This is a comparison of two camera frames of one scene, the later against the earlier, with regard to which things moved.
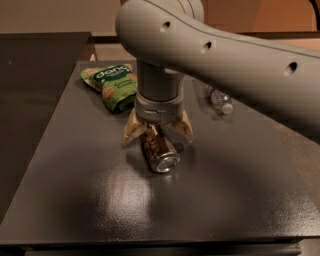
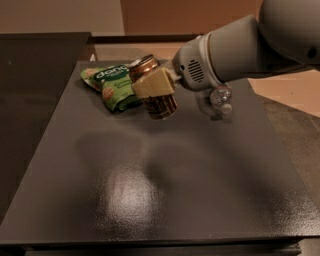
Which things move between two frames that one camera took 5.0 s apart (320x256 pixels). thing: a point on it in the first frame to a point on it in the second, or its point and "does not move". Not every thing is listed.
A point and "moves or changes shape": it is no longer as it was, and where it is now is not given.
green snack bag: x=117 y=82 does not move
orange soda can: x=160 y=152 moves or changes shape
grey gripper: x=158 y=110 to x=190 y=68
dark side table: x=33 y=68 does not move
